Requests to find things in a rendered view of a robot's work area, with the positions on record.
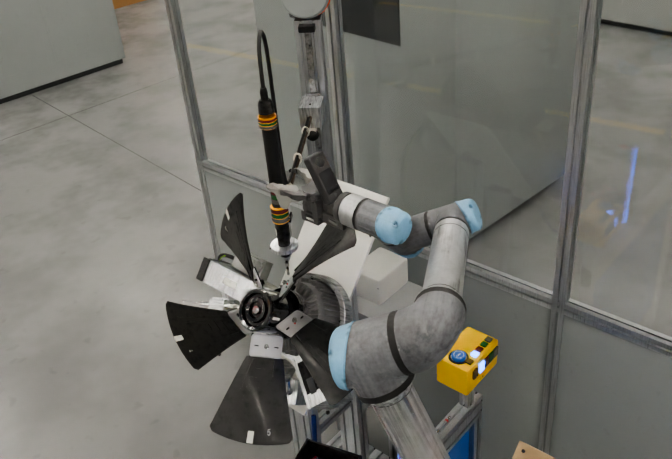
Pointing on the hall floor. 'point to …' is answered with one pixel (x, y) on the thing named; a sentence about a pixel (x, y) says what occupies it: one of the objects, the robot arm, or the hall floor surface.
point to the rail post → (475, 439)
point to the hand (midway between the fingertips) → (282, 176)
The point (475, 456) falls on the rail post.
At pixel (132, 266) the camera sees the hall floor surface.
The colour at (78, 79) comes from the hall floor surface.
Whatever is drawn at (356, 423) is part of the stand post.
